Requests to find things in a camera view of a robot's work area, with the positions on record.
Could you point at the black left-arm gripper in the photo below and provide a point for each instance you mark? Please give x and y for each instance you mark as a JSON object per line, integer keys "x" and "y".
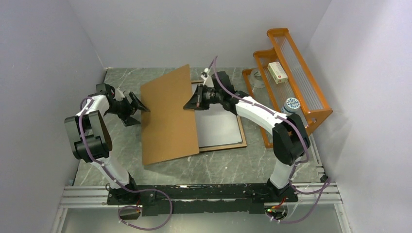
{"x": 128, "y": 121}

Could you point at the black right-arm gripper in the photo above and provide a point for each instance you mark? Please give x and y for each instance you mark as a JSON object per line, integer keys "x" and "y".
{"x": 197, "y": 99}

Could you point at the landscape photo print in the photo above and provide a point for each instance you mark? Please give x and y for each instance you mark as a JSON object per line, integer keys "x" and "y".
{"x": 219, "y": 128}

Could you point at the brown frame backing board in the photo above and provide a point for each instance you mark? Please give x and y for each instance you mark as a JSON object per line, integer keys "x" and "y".
{"x": 168, "y": 131}

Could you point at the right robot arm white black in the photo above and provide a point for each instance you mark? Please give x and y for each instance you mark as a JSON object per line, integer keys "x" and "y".
{"x": 289, "y": 136}

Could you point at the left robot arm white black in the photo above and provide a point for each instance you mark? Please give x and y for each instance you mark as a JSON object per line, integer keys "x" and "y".
{"x": 89, "y": 137}

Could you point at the white red medicine box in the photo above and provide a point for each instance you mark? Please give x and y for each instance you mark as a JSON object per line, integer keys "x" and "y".
{"x": 277, "y": 72}

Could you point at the orange wooden shelf rack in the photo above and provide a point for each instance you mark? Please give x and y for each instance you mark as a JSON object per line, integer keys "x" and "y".
{"x": 301, "y": 83}

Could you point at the blue white ceramic jar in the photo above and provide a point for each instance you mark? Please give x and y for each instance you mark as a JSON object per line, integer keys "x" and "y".
{"x": 290, "y": 106}

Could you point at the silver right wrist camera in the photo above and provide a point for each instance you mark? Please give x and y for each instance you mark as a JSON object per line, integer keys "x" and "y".
{"x": 205, "y": 75}

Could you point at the light wooden picture frame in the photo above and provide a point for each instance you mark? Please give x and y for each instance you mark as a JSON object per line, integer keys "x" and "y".
{"x": 238, "y": 135}

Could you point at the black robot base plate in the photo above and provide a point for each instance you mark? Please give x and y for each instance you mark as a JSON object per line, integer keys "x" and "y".
{"x": 202, "y": 198}

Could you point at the aluminium rail frame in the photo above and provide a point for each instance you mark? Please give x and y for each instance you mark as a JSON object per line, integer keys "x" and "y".
{"x": 83, "y": 207}

